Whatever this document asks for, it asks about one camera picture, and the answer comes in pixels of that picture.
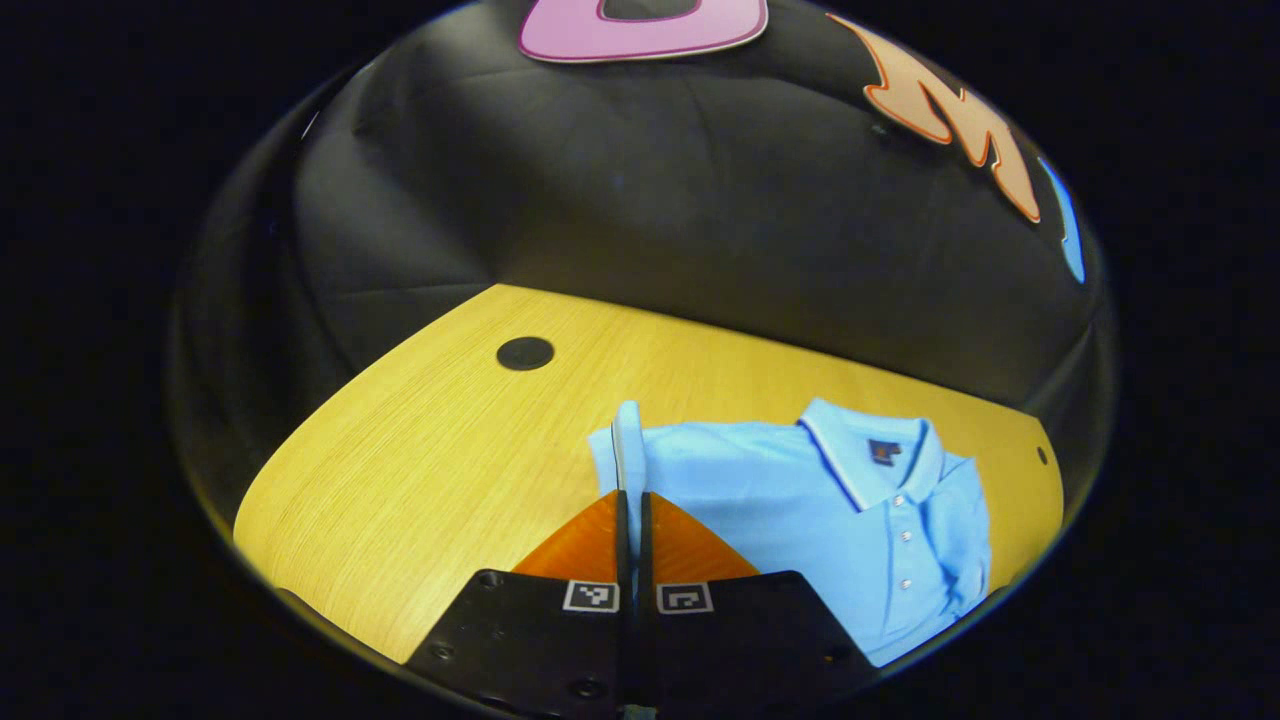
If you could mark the light blue T-shirt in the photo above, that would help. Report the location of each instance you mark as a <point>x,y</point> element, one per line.
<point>780,500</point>

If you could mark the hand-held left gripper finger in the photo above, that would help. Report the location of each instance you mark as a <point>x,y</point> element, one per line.
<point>645,560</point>
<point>623,560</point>

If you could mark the black backdrop cloth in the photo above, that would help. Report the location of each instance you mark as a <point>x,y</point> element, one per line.
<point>650,200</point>

